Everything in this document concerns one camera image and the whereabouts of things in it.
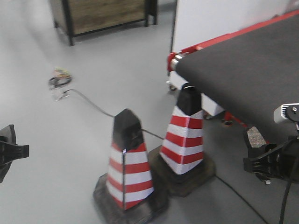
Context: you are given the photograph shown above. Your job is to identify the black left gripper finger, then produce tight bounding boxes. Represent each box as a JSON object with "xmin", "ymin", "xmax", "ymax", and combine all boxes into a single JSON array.
[{"xmin": 0, "ymin": 141, "xmax": 29, "ymax": 166}]

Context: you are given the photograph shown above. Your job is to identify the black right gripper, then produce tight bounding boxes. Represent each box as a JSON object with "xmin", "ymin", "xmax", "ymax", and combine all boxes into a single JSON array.
[{"xmin": 243, "ymin": 136, "xmax": 299, "ymax": 185}]

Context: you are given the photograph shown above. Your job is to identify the brake pad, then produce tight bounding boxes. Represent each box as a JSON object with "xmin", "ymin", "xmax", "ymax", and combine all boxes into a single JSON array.
[
  {"xmin": 0, "ymin": 124, "xmax": 16, "ymax": 183},
  {"xmin": 243, "ymin": 126, "xmax": 266, "ymax": 157}
]

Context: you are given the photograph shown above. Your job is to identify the red white traffic cone right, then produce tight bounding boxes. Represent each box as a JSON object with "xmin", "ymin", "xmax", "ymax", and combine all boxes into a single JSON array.
[{"xmin": 149, "ymin": 83, "xmax": 216, "ymax": 197}]

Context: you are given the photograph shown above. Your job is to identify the red white traffic cone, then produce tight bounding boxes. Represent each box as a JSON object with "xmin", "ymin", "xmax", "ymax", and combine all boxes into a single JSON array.
[
  {"xmin": 149, "ymin": 83, "xmax": 216, "ymax": 197},
  {"xmin": 93, "ymin": 109, "xmax": 169, "ymax": 224}
]

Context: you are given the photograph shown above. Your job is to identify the red white traffic cone left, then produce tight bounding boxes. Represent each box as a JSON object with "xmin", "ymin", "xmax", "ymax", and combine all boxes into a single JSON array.
[{"xmin": 93, "ymin": 109, "xmax": 169, "ymax": 224}]

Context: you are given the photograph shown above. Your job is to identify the black floor cable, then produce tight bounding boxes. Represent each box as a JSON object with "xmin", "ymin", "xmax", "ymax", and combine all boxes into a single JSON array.
[{"xmin": 55, "ymin": 89, "xmax": 267, "ymax": 224}]

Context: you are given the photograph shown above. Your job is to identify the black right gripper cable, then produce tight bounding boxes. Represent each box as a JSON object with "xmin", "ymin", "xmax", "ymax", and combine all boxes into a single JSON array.
[{"xmin": 279, "ymin": 130, "xmax": 299, "ymax": 224}]

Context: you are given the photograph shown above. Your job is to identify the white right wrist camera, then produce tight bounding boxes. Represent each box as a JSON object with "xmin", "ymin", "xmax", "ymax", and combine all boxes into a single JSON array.
[{"xmin": 273, "ymin": 103, "xmax": 299, "ymax": 124}]

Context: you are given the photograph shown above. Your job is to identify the coiled cable bundle on floor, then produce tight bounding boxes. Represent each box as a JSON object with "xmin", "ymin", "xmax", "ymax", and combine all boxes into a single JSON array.
[{"xmin": 48, "ymin": 67, "xmax": 73, "ymax": 89}]

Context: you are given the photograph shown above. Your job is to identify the wooden cabinet black frame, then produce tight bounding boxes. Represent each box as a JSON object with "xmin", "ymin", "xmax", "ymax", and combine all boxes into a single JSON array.
[{"xmin": 49, "ymin": 0, "xmax": 158, "ymax": 46}]

